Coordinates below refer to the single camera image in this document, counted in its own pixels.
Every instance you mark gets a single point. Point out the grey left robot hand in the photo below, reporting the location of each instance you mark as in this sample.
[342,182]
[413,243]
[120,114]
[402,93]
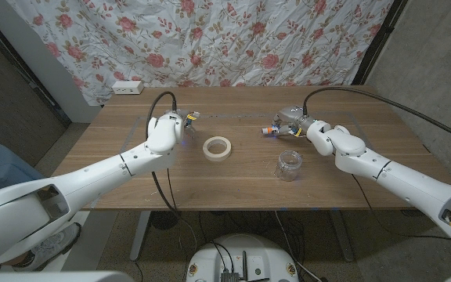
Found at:
[188,125]

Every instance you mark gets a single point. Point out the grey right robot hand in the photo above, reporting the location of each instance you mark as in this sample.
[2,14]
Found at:
[292,115]

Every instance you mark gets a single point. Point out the glue stick body blue label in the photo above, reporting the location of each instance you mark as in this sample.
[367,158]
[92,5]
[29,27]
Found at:
[268,130]

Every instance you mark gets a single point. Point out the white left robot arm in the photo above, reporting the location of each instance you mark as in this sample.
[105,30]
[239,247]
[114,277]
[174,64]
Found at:
[92,180]

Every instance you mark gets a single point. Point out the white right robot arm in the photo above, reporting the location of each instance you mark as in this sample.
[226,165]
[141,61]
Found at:
[347,147]

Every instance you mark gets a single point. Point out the white left shoulder cover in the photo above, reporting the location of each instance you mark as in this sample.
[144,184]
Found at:
[53,277]

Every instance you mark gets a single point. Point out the beige masking tape roll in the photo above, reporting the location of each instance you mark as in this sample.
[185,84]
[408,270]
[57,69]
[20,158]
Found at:
[209,154]

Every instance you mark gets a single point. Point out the clear glass jar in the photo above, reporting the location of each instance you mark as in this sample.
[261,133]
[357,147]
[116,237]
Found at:
[288,168]

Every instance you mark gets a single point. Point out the white power strip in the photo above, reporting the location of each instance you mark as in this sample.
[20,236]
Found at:
[127,87]

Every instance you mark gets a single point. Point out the floral backdrop cloth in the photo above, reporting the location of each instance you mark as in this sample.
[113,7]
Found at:
[210,39]

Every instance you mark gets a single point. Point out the black round floor disc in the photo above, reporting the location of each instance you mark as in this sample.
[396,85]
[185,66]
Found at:
[164,221]

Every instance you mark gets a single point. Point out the white table leg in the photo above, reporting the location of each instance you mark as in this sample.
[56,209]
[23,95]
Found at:
[139,235]

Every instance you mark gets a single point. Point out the grey table leg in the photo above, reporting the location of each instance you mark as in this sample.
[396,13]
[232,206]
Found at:
[341,235]

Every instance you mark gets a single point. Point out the white robot torso base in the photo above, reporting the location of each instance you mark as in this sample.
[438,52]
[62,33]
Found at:
[257,254]

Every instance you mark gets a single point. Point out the grey sneaker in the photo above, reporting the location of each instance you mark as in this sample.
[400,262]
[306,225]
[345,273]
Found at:
[53,244]

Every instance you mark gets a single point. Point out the black backdrop frame pole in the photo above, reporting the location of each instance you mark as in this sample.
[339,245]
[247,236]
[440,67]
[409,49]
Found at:
[382,35]

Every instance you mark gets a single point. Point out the black wall rail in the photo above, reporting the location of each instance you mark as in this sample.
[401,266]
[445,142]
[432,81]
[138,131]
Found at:
[33,80]

